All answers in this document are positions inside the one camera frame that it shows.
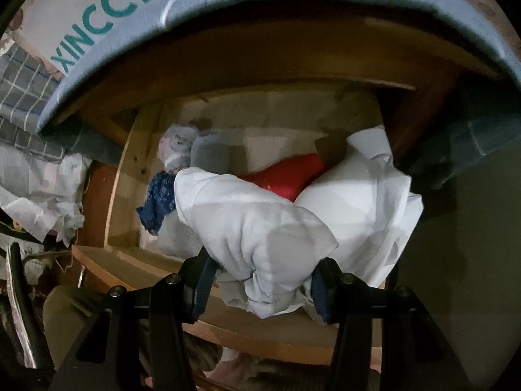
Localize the red underwear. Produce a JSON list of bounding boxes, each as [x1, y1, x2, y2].
[[238, 152, 326, 203]]

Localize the black strap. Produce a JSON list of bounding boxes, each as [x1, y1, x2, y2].
[[6, 242, 45, 369]]

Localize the wooden drawer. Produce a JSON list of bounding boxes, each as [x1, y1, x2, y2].
[[71, 90, 391, 367]]

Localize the large white underwear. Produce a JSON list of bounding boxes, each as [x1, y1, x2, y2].
[[293, 126, 425, 290]]

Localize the white crumpled sheet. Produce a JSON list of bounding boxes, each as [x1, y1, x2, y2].
[[0, 147, 92, 249]]

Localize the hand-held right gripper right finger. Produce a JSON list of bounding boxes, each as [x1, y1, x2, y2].
[[311, 257, 475, 391]]

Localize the grey plaid cloth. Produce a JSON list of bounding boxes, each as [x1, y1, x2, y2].
[[0, 41, 66, 159]]

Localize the white box with teal print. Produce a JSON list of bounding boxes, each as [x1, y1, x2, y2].
[[18, 0, 202, 76]]

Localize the white patterned underwear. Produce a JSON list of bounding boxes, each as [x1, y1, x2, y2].
[[158, 124, 200, 176]]

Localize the white drawer liner paper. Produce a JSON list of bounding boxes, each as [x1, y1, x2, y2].
[[195, 128, 326, 180]]

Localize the navy floral underwear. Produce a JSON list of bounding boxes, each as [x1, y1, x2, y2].
[[136, 170, 180, 237]]

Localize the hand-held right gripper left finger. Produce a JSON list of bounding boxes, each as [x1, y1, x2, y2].
[[51, 250, 222, 391]]

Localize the person's right leg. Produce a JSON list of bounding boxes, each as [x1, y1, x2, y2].
[[220, 358, 338, 391]]

